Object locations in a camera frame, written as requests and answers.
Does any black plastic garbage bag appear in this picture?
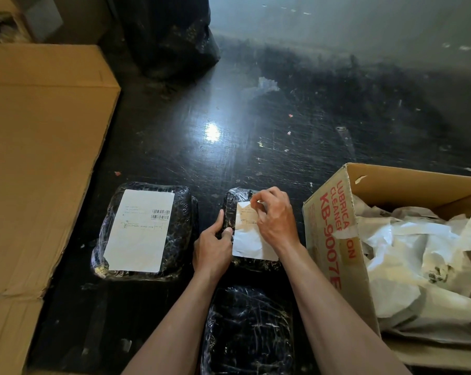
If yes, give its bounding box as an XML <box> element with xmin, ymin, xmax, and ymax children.
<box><xmin>114</xmin><ymin>0</ymin><xmax>221</xmax><ymax>78</ymax></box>

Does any black parcel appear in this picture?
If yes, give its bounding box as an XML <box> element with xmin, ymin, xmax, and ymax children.
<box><xmin>200</xmin><ymin>286</ymin><xmax>295</xmax><ymax>375</ymax></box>
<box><xmin>221</xmin><ymin>187</ymin><xmax>283</xmax><ymax>272</ymax></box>
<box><xmin>91</xmin><ymin>182</ymin><xmax>199</xmax><ymax>282</ymax></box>

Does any crumpled white paper waste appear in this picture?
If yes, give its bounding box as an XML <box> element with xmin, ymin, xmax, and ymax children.
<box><xmin>353</xmin><ymin>189</ymin><xmax>471</xmax><ymax>344</ymax></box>

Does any person's right forearm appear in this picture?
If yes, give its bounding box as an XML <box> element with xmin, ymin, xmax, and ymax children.
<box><xmin>276</xmin><ymin>243</ymin><xmax>412</xmax><ymax>375</ymax></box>

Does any white shipping label sticker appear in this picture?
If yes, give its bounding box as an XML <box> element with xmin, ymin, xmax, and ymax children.
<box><xmin>232</xmin><ymin>201</ymin><xmax>279</xmax><ymax>262</ymax></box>

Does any person's left hand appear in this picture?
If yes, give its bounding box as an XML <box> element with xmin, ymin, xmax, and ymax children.
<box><xmin>192</xmin><ymin>209</ymin><xmax>234</xmax><ymax>274</ymax></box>

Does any cardboard box with grey flap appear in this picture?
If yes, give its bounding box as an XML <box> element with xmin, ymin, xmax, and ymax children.
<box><xmin>0</xmin><ymin>0</ymin><xmax>111</xmax><ymax>45</ymax></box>

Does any black wrapped parcel, flat label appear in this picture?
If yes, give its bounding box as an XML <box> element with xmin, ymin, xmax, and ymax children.
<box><xmin>91</xmin><ymin>182</ymin><xmax>199</xmax><ymax>282</ymax></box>

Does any person's left forearm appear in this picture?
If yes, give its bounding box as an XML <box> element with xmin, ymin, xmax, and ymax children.
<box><xmin>122</xmin><ymin>265</ymin><xmax>230</xmax><ymax>375</ymax></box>

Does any white barcode shipping label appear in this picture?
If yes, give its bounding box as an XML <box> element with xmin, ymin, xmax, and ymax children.
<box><xmin>103</xmin><ymin>189</ymin><xmax>175</xmax><ymax>274</ymax></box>

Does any open cardboard box, red print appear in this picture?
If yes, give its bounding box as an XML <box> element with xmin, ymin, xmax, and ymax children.
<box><xmin>302</xmin><ymin>162</ymin><xmax>471</xmax><ymax>372</ymax></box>

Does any black wrapped parcel, no label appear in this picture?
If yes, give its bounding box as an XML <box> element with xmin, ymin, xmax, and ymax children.
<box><xmin>200</xmin><ymin>286</ymin><xmax>295</xmax><ymax>375</ymax></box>

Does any large flat cardboard box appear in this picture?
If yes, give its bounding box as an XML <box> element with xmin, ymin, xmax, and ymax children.
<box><xmin>0</xmin><ymin>43</ymin><xmax>121</xmax><ymax>375</ymax></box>

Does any person's right hand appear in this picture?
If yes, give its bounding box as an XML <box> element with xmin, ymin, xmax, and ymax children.
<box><xmin>250</xmin><ymin>186</ymin><xmax>301</xmax><ymax>254</ymax></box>

